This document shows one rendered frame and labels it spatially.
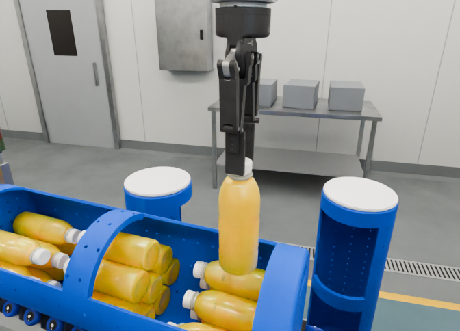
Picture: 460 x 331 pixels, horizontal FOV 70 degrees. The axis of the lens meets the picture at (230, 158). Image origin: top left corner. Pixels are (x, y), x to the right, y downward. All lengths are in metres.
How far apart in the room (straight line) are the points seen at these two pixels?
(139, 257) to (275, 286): 0.32
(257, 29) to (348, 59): 3.54
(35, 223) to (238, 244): 0.67
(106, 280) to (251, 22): 0.60
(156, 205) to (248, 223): 0.83
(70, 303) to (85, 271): 0.08
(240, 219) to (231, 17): 0.30
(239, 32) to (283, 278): 0.42
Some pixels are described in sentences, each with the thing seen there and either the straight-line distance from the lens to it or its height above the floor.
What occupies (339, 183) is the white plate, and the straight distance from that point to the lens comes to 1.44.
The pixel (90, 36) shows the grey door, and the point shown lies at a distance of 4.77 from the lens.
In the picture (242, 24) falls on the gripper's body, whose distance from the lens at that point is 0.45.
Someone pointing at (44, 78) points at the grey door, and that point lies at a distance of 5.33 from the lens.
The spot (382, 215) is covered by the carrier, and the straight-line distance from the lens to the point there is 1.32.
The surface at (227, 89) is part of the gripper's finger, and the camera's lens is 0.44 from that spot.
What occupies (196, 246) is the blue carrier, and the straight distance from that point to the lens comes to 0.91.
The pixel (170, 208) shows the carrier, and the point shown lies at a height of 0.97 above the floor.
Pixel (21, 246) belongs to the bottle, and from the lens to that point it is 0.98.
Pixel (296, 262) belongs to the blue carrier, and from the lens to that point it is 0.66.
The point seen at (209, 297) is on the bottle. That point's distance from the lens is 0.78.
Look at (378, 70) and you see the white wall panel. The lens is 4.03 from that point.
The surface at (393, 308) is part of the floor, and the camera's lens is 2.49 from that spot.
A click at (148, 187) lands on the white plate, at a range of 1.38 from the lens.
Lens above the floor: 1.65
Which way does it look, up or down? 22 degrees down
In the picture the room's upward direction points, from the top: straight up
